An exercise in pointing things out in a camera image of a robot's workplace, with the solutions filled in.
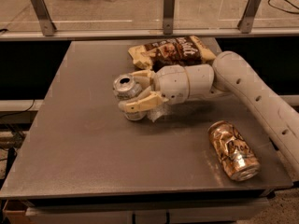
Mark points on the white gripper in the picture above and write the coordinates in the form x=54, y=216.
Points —
x=172, y=82

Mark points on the silver 7up can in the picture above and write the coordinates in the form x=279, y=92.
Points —
x=125, y=88

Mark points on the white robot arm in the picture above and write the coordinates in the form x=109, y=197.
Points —
x=231, y=73

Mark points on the crushed orange LaCroix can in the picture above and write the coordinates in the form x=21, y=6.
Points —
x=236, y=157

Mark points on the brown chip bag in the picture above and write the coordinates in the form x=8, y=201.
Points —
x=186, y=50

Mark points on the clear glass barrier panel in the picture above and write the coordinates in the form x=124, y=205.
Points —
x=75, y=15

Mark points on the cardboard box corner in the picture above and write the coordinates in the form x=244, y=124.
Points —
x=15, y=212

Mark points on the middle metal bracket post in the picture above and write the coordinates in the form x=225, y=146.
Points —
x=168, y=16

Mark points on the metal bracket post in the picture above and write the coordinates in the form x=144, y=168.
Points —
x=47, y=26
x=246, y=23
x=168, y=16

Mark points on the right metal bracket post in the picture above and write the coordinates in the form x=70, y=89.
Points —
x=246, y=23

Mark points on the left metal bracket post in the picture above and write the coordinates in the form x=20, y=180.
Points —
x=47, y=26

